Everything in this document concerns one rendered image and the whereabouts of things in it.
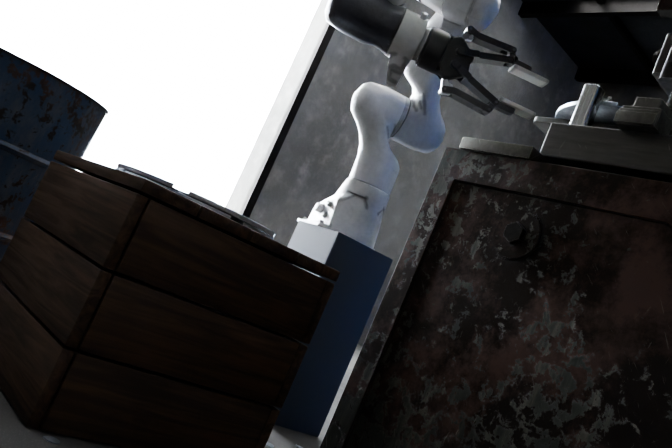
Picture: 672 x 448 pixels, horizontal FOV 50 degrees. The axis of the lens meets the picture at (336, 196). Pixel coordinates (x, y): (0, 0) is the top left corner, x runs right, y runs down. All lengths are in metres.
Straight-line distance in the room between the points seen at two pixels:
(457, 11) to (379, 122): 0.31
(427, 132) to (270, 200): 4.69
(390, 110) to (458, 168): 0.56
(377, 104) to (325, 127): 4.93
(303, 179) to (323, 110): 0.66
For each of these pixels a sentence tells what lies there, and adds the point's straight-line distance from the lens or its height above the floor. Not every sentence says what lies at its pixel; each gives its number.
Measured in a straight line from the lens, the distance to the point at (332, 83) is 6.67.
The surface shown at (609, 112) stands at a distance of 1.31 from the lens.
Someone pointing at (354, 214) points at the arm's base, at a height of 0.51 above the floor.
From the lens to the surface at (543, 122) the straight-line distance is 1.42.
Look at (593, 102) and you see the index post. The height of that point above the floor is 0.76.
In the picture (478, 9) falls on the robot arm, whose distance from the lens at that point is 1.67.
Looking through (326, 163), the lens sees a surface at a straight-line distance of 6.72.
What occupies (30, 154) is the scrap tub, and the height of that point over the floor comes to 0.33.
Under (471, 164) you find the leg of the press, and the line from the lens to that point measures 1.19.
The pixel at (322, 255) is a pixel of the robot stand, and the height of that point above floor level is 0.39.
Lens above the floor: 0.30
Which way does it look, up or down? 8 degrees up
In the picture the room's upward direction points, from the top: 24 degrees clockwise
